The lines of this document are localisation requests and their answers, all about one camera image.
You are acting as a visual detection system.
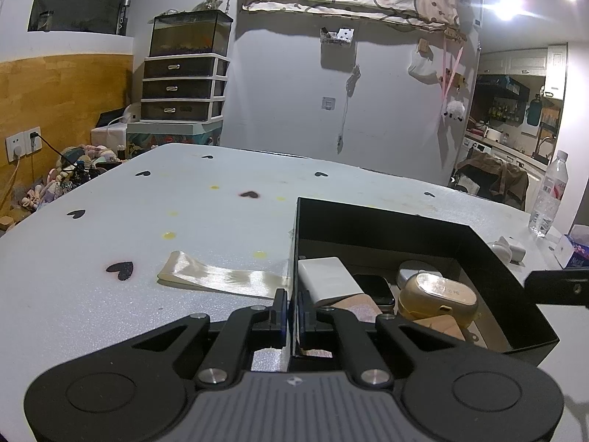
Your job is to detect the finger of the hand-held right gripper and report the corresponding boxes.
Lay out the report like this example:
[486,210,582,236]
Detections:
[523,267,589,307]

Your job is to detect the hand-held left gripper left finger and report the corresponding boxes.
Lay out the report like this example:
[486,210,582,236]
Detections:
[131,288,288,385]

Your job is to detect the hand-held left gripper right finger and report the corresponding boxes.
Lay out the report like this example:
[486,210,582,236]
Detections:
[297,291,465,385]

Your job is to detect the white power bank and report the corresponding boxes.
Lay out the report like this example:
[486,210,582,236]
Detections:
[297,257,365,307]

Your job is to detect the black cardboard box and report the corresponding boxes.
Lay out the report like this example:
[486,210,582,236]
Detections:
[288,196,560,367]

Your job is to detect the black smartwatch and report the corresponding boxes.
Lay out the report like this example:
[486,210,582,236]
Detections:
[352,274,397,317]

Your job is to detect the white earbuds case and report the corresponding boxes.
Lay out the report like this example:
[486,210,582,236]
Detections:
[396,260,445,288]

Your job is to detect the gold earbuds case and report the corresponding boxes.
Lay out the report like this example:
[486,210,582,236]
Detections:
[396,272,480,322]

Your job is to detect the blue tissue box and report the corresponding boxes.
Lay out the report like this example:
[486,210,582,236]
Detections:
[558,224,589,270]

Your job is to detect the white charger plug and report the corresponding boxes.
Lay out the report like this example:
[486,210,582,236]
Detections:
[489,236,527,266]

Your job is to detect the cream satin ribbon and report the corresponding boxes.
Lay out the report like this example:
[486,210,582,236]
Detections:
[157,250,293,303]

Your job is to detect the clear water bottle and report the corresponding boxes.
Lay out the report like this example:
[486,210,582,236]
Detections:
[528,150,570,238]

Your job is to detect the chair with brown jacket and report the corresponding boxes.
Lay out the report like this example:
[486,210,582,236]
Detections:
[452,151,530,209]

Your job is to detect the blue hanging bag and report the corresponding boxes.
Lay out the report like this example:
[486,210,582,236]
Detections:
[526,94,544,126]

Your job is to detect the plush sheep toy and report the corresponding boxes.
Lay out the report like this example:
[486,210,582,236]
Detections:
[442,99,466,123]

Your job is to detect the colourful printed cabinet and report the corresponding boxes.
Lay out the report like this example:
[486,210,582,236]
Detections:
[126,122,224,154]

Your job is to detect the white kitchen cabinets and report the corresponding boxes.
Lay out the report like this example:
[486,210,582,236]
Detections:
[476,43,569,101]

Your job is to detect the pink hanging ribbons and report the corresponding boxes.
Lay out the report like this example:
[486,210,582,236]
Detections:
[438,32,466,103]

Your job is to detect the white plastic drawer unit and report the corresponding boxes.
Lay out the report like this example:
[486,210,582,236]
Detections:
[139,54,230,124]

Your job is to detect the white appliance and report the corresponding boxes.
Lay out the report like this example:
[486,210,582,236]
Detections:
[91,104,141,149]

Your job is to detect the pile of plush toys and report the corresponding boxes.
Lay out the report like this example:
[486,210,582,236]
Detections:
[17,144,128,209]

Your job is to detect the glass fish tank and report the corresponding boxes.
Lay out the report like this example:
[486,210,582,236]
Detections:
[149,10,234,59]

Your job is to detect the white power outlet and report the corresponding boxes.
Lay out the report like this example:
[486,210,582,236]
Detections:
[5,126,42,163]

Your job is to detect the hanging wall cable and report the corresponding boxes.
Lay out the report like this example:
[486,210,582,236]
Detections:
[337,66,361,154]

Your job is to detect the white wall pouch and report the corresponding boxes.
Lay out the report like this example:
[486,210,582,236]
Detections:
[408,52,438,77]

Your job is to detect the small wall box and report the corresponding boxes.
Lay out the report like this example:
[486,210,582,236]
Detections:
[320,26,357,47]

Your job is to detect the black power cable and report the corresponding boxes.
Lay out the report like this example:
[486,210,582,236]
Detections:
[29,133,81,169]

